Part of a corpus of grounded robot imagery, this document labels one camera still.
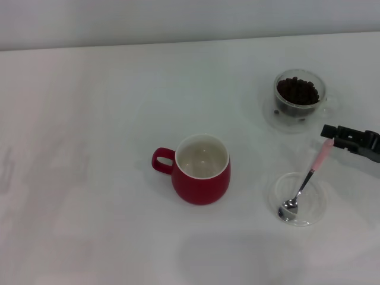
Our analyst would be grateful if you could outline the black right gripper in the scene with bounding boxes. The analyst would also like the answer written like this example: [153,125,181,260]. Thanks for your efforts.
[320,124,380,164]

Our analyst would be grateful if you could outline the pink handled metal spoon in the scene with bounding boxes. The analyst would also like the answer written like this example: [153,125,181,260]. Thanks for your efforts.
[277,138,334,222]

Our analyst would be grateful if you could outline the small clear glass dish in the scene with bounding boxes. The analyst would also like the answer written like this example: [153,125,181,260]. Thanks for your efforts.
[268,171,328,228]

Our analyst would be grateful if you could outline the red ceramic mug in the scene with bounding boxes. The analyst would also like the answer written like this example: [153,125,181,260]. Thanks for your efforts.
[151,133,232,206]

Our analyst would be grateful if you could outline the coffee bean pile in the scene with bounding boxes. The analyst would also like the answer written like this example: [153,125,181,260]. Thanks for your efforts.
[276,76,321,117]

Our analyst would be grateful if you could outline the clear glass cup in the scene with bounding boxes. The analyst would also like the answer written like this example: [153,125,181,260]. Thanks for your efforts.
[273,68,341,120]

